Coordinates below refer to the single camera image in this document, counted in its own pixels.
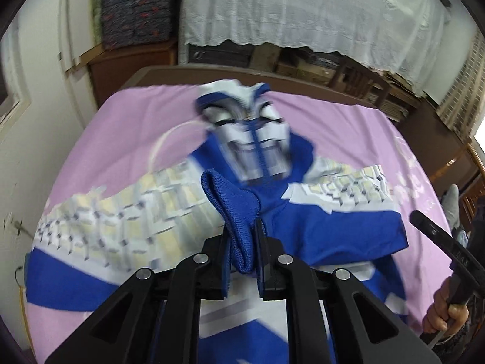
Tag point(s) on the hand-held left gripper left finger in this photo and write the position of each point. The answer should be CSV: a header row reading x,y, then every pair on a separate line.
x,y
226,261

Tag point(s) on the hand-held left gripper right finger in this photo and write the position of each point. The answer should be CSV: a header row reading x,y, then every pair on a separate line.
x,y
260,265

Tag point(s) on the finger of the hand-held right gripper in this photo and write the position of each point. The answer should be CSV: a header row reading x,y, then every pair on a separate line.
x,y
428,225

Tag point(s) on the blue and white jacket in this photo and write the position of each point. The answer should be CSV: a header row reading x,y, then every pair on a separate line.
x,y
322,231

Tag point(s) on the person's right hand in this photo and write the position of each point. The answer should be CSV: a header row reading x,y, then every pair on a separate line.
x,y
441,313

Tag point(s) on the grey cloth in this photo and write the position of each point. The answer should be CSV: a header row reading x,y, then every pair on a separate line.
x,y
451,204

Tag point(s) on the checkered curtain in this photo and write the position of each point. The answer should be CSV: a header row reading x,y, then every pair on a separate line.
x,y
464,83

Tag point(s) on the pink bed sheet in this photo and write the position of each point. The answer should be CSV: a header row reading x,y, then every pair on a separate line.
x,y
132,121

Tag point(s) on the wooden cabinet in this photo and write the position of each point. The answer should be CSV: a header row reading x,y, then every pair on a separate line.
x,y
125,72

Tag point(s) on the white lace cloth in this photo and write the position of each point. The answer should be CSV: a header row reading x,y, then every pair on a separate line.
x,y
303,7

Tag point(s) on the white board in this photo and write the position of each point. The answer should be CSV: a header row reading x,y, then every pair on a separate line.
x,y
79,15

